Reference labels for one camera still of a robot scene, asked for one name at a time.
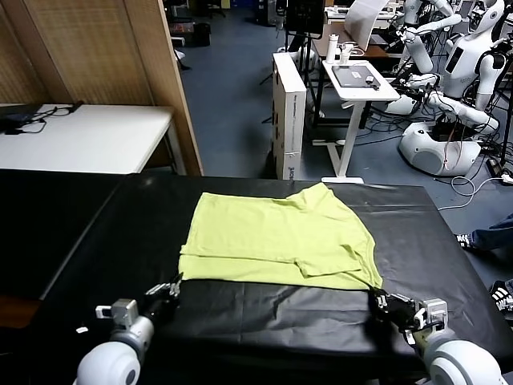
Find black table cover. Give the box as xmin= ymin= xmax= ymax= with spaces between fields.
xmin=38 ymin=174 xmax=513 ymax=382

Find blue jeans leg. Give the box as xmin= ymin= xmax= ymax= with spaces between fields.
xmin=471 ymin=212 xmax=513 ymax=252

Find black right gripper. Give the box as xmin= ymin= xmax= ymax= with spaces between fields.
xmin=368 ymin=287 xmax=420 ymax=332

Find white drinking bottle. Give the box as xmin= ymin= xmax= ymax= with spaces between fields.
xmin=325 ymin=34 xmax=340 ymax=65

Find black pouch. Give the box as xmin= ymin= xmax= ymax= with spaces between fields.
xmin=0 ymin=111 xmax=34 ymax=136

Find grey closed laptop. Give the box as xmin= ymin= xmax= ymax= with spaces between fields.
xmin=331 ymin=66 xmax=380 ymax=87

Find yellow-green t-shirt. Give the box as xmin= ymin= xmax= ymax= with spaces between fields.
xmin=178 ymin=181 xmax=384 ymax=290

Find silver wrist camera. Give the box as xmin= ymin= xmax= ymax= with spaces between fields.
xmin=95 ymin=298 xmax=139 ymax=328
xmin=414 ymin=298 xmax=450 ymax=334

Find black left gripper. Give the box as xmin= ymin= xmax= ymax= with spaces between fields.
xmin=143 ymin=272 xmax=184 ymax=322

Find tall white cardboard box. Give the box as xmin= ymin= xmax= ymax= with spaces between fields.
xmin=272 ymin=52 xmax=308 ymax=181

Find white humanoid robot with base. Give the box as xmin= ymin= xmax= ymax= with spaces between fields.
xmin=380 ymin=0 xmax=511 ymax=177

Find white adjustable side desk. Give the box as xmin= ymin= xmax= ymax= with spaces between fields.
xmin=312 ymin=59 xmax=402 ymax=184

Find brown wooden desk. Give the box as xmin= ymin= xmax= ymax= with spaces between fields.
xmin=312 ymin=22 xmax=410 ymax=61

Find white folding table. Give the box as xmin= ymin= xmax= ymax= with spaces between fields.
xmin=0 ymin=103 xmax=188 ymax=176

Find black waste bin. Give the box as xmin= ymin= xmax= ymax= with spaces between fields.
xmin=194 ymin=22 xmax=212 ymax=47

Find black cables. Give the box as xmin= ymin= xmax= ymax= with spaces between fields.
xmin=22 ymin=101 xmax=86 ymax=136

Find black monitor panel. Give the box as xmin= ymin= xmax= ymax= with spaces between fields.
xmin=285 ymin=0 xmax=325 ymax=35

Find wooden partition screen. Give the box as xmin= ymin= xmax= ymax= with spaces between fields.
xmin=0 ymin=0 xmax=204 ymax=177

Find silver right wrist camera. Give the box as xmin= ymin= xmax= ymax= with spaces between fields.
xmin=414 ymin=298 xmax=450 ymax=334

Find black white striped sneaker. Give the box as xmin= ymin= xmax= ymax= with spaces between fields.
xmin=491 ymin=280 xmax=513 ymax=312
xmin=455 ymin=233 xmax=479 ymax=251

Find white floor cable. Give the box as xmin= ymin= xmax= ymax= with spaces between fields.
xmin=436 ymin=172 xmax=513 ymax=212

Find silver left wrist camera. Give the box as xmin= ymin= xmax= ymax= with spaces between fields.
xmin=95 ymin=298 xmax=139 ymax=328

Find curved white sheet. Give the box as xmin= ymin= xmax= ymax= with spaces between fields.
xmin=345 ymin=0 xmax=390 ymax=51

